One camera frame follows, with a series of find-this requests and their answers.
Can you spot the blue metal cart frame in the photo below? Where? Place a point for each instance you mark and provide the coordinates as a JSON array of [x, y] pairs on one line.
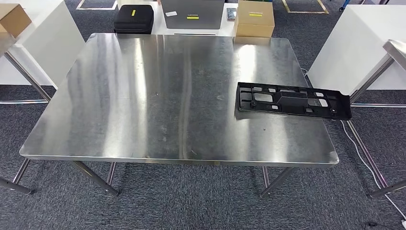
[[343, 5]]

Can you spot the steel workbench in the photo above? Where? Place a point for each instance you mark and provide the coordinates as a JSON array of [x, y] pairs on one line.
[[158, 95], [396, 47], [6, 43]]

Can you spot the brown cardboard box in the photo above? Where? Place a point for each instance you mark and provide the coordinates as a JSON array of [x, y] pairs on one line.
[[254, 23], [14, 17]]

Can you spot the black plastic bracket plate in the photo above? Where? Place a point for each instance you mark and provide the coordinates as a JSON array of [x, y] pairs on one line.
[[291, 103]]

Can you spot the black fabric case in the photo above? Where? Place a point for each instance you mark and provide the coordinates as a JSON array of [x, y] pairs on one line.
[[133, 19]]

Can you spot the grey laptop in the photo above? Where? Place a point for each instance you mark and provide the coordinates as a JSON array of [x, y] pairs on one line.
[[190, 12]]

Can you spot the white table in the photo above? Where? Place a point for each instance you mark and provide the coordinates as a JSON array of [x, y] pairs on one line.
[[229, 28]]

